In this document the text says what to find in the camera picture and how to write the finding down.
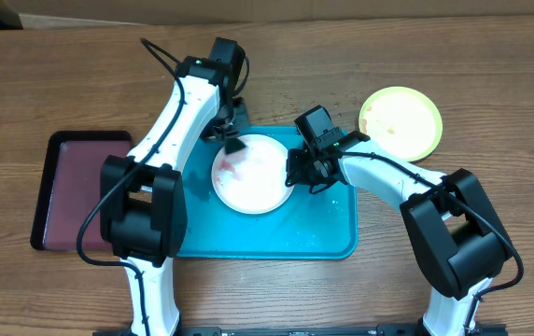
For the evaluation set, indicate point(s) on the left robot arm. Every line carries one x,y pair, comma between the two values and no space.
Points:
142,210

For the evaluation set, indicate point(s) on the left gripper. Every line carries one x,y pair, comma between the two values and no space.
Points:
210,132

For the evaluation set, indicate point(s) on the pink-white plate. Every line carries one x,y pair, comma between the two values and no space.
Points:
252,180

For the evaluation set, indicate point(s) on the teal plastic tray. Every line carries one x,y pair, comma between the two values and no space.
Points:
305,226

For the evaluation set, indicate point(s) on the green and pink sponge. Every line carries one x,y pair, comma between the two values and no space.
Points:
233,145

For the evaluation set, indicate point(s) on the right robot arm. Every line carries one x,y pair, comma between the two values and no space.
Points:
459,242

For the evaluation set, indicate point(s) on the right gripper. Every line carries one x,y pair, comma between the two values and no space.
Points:
297,175

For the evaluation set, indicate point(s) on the yellow-green plate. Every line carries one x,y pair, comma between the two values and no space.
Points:
402,121

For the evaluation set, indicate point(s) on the black tray with red liquid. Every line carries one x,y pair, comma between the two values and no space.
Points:
70,184

